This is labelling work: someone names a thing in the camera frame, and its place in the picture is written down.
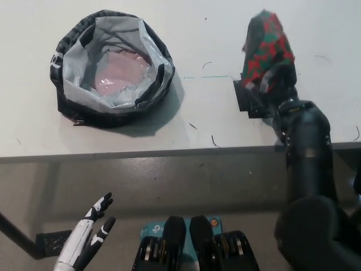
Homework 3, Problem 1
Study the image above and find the black tape patch on table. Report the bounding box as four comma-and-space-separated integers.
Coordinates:
233, 72, 279, 119

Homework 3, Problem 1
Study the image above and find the pink item inside bag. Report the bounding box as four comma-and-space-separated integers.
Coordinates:
94, 52, 153, 95

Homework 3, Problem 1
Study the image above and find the red green coffee bean bag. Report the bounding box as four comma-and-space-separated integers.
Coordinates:
241, 8, 296, 90

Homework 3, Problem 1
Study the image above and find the robot right torso block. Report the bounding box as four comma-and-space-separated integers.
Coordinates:
189, 215, 259, 271

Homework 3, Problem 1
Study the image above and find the robot torso block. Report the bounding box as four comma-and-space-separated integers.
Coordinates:
132, 216, 187, 271
189, 215, 259, 271

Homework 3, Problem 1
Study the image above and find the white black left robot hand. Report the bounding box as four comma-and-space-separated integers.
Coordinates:
52, 192, 116, 271

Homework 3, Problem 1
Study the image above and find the robot left torso block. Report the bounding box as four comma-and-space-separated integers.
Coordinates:
132, 216, 187, 271

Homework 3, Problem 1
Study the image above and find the teal router box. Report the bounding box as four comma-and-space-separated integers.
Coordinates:
139, 216, 223, 271

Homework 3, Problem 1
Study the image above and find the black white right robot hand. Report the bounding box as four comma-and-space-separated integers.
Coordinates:
261, 63, 300, 113

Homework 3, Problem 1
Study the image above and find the black plastic shopping bag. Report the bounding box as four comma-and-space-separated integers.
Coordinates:
50, 10, 175, 129

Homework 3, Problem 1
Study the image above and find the black table leg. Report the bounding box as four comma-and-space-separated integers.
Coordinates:
0, 210, 39, 260

